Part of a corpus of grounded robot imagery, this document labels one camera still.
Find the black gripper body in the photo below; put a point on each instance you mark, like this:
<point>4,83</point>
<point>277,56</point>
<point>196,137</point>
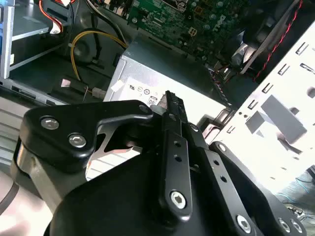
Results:
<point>110,209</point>

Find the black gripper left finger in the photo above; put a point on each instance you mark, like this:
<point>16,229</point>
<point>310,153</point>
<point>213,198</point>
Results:
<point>61,127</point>

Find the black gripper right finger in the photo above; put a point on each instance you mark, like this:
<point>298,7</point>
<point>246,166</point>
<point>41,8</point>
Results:
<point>221,177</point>

